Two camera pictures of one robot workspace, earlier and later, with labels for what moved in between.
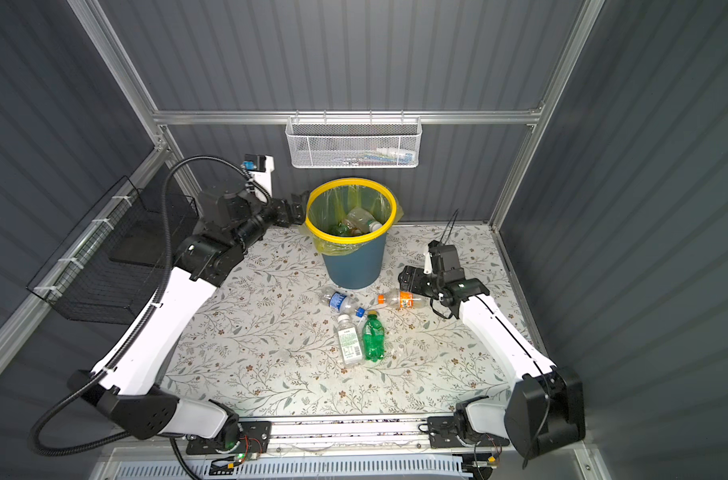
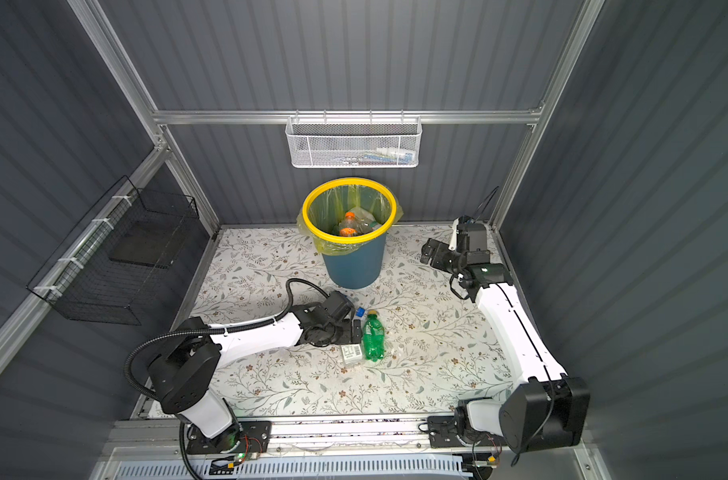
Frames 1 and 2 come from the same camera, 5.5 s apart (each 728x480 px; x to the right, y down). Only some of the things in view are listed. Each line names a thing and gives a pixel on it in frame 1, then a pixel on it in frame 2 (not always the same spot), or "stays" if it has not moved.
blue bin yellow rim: (359, 269) stays
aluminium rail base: (353, 448) stays
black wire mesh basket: (113, 269) stays
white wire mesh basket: (348, 142) stays
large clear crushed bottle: (360, 220) stays
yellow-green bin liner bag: (329, 206) stays
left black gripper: (295, 208) to (349, 337)
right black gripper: (416, 281) to (429, 249)
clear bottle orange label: (400, 299) to (349, 226)
